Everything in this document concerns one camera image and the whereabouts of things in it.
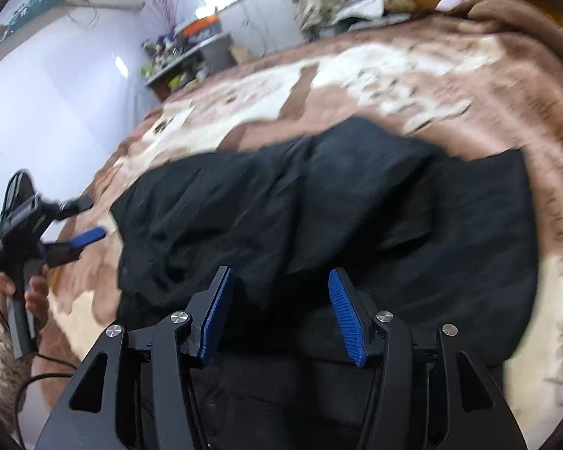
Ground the black puffer jacket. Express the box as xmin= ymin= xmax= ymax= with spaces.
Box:
xmin=110 ymin=117 xmax=539 ymax=449

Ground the person's left hand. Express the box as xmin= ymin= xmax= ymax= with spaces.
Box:
xmin=0 ymin=265 xmax=50 ymax=328

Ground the dark wooden shelf desk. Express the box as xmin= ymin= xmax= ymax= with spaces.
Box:
xmin=145 ymin=33 xmax=236 ymax=102

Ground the orange grey storage box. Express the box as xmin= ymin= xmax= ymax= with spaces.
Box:
xmin=176 ymin=13 xmax=223 ymax=42

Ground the dried branch bouquet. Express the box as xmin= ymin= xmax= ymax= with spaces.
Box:
xmin=151 ymin=0 xmax=182 ymax=32

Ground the brown bear print blanket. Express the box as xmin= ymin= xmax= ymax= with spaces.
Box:
xmin=35 ymin=0 xmax=563 ymax=449

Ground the black box with papers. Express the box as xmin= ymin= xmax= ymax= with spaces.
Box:
xmin=301 ymin=0 xmax=415 ymax=42

